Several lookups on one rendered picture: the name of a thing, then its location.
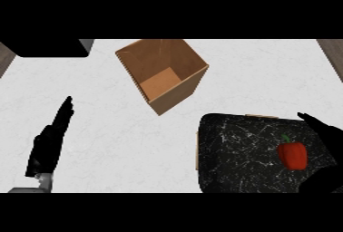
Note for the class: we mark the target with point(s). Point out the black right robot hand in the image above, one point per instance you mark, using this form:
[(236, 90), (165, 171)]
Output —
[(328, 142)]

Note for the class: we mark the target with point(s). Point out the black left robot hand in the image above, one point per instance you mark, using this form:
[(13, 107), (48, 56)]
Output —
[(45, 148)]

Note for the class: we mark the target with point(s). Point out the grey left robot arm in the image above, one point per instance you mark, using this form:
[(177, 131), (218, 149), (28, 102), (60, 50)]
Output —
[(38, 185)]

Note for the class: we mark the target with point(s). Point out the red bell pepper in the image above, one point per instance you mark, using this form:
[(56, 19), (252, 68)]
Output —
[(292, 155)]

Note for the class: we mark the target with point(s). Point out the black marbled tray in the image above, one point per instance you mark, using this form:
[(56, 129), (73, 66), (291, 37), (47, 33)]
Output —
[(249, 157)]

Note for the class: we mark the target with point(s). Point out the brown cardboard box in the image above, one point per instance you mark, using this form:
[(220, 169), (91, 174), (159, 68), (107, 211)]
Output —
[(162, 75)]

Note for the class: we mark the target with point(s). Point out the black appliance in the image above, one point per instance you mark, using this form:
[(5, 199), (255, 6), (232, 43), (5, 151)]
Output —
[(48, 47)]

